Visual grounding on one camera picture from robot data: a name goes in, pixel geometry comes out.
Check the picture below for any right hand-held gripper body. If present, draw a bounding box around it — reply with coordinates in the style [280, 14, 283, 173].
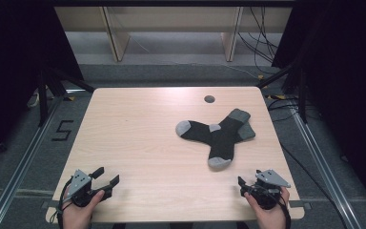
[247, 169, 292, 211]

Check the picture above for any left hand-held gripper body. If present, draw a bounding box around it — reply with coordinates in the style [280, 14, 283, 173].
[65, 169, 99, 208]

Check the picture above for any black sock with grey toe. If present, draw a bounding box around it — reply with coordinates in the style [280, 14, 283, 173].
[174, 119, 256, 145]
[207, 108, 252, 170]

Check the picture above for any person's left hand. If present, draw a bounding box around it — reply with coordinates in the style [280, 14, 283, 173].
[61, 189, 106, 229]

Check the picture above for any person's right hand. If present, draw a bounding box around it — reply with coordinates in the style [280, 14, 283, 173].
[243, 186, 291, 229]

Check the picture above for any grey tape strip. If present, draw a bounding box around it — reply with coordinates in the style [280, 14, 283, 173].
[41, 199, 61, 210]
[288, 199, 313, 210]

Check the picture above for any black tape floor mark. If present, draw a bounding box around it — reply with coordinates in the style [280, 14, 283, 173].
[51, 119, 75, 142]

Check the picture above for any black metal stand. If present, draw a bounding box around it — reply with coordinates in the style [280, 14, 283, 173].
[37, 66, 95, 127]
[256, 62, 310, 124]

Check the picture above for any black curtain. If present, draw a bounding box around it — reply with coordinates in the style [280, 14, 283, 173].
[271, 0, 366, 219]
[0, 0, 84, 168]

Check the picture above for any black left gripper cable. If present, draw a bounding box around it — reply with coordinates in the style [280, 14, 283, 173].
[55, 177, 74, 229]

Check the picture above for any black floor cable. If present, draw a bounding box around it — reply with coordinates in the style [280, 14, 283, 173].
[279, 142, 349, 229]

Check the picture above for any metal floor rail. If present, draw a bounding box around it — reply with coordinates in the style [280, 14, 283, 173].
[0, 94, 65, 229]
[289, 106, 366, 229]

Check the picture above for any bundle of black hanging cables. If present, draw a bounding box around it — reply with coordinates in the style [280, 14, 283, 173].
[237, 6, 280, 74]

